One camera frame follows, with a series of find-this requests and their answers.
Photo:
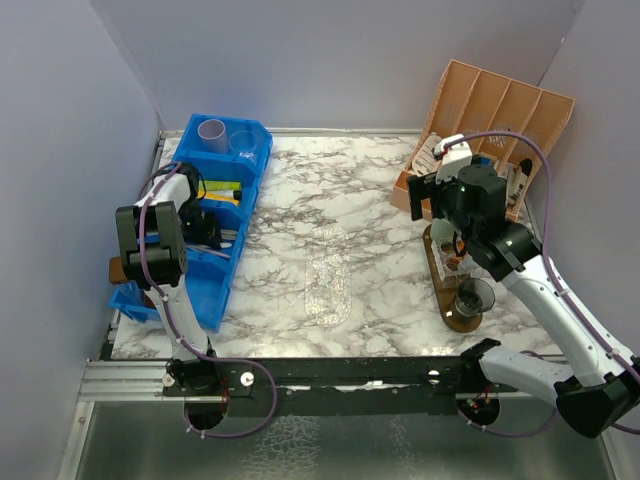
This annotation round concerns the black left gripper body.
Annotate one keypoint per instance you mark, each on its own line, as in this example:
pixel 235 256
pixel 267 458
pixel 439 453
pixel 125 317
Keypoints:
pixel 195 223

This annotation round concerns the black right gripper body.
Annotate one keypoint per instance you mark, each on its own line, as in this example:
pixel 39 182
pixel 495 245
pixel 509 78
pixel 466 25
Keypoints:
pixel 443 199

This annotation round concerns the clear square toothbrush holder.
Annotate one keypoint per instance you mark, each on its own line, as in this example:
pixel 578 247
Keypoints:
pixel 447 278

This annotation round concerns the dark blue plastic cup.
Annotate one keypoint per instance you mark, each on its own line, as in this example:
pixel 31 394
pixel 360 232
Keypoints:
pixel 473 298

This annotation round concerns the green plastic cup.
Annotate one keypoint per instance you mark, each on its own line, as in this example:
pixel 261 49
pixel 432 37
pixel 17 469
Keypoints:
pixel 442 231

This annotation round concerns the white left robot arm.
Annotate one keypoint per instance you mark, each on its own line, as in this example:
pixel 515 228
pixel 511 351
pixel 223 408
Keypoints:
pixel 153 254

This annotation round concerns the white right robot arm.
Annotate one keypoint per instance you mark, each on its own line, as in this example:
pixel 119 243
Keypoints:
pixel 600 381

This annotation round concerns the brown oval wooden tray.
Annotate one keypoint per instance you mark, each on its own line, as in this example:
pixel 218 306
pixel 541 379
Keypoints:
pixel 446 294

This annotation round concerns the white oval soap packet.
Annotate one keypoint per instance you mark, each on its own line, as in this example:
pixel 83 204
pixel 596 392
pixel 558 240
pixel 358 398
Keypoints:
pixel 424 162

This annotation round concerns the blue plastic bin organizer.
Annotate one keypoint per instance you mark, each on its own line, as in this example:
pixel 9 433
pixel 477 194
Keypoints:
pixel 209 278

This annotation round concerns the lilac plastic cup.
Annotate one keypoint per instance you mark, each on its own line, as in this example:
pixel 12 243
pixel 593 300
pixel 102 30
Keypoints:
pixel 213 135

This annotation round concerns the clear plastic cup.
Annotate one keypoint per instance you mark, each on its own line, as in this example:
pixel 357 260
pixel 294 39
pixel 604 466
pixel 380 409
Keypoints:
pixel 243 143

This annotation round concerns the peach compartment organizer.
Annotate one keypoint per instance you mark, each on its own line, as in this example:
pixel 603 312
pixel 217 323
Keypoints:
pixel 469 100

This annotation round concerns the brown lid clear box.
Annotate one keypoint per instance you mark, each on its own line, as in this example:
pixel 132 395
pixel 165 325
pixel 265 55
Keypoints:
pixel 127 288

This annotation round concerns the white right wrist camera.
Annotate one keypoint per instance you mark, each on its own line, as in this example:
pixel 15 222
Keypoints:
pixel 453 153

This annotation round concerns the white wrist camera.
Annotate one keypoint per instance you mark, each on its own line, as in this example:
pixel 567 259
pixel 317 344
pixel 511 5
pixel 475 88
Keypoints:
pixel 165 170
pixel 453 153

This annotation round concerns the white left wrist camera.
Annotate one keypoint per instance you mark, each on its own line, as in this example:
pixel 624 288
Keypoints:
pixel 165 170

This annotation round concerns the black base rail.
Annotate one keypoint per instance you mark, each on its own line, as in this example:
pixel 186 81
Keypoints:
pixel 328 386

